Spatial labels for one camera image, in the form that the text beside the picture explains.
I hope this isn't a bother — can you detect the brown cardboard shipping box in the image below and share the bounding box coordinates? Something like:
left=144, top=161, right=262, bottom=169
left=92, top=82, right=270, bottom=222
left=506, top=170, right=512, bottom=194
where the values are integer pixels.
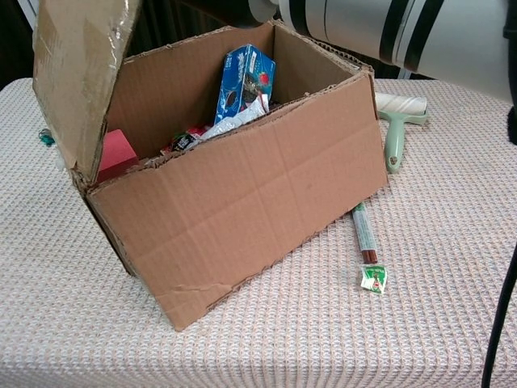
left=31, top=0, right=389, bottom=332

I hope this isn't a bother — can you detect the blue Oreo cookie package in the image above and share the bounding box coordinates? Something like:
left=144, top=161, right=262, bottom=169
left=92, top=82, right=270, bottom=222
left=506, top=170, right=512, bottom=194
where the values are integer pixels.
left=212, top=44, right=277, bottom=124

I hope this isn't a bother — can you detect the white foil snack packet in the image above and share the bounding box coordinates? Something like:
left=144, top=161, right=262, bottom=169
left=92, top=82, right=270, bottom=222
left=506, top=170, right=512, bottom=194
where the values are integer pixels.
left=200, top=95, right=271, bottom=141

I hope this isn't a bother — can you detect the dark snack packet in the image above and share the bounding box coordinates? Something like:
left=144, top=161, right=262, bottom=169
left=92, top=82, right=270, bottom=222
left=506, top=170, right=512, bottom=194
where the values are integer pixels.
left=161, top=125, right=207, bottom=155

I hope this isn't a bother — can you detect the green toothbrush pack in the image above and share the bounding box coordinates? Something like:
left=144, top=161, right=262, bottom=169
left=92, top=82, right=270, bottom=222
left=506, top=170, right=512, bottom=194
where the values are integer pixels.
left=351, top=201, right=388, bottom=296

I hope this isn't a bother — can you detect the red foam block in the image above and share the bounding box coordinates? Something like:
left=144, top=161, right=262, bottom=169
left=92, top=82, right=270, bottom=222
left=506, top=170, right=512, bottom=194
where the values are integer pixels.
left=96, top=129, right=139, bottom=183

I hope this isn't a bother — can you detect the beige waffle tablecloth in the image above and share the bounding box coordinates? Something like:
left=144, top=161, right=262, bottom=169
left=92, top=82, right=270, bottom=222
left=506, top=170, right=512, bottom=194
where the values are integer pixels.
left=0, top=78, right=517, bottom=388

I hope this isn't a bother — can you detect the green handled lint roller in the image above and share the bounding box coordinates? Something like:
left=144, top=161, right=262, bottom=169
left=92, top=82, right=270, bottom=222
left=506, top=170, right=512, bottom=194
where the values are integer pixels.
left=373, top=91, right=429, bottom=175

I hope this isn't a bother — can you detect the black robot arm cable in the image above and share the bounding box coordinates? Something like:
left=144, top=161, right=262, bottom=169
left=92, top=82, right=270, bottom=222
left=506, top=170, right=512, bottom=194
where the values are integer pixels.
left=480, top=242, right=517, bottom=388

